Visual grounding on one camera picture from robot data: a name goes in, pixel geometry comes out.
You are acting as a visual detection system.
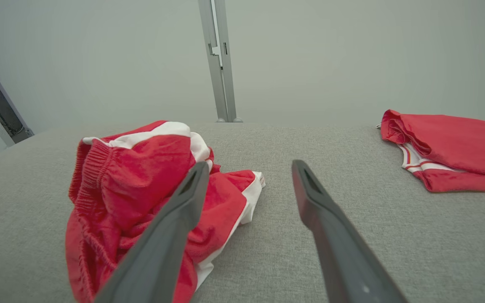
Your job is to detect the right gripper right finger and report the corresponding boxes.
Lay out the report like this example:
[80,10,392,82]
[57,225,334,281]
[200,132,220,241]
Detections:
[291,159,408,303]

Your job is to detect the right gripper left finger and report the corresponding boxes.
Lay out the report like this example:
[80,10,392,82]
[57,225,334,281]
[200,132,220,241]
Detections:
[94,161,211,303]

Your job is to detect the red white shorts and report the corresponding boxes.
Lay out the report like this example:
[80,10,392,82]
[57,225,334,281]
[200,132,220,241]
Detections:
[64,120,266,303]

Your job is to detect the red white jersey shirt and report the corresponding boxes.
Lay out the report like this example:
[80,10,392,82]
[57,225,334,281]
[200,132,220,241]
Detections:
[379,109,485,194]

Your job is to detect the grey metal partition frame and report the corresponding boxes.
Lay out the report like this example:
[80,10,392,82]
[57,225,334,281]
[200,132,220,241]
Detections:
[197,0,243,123]

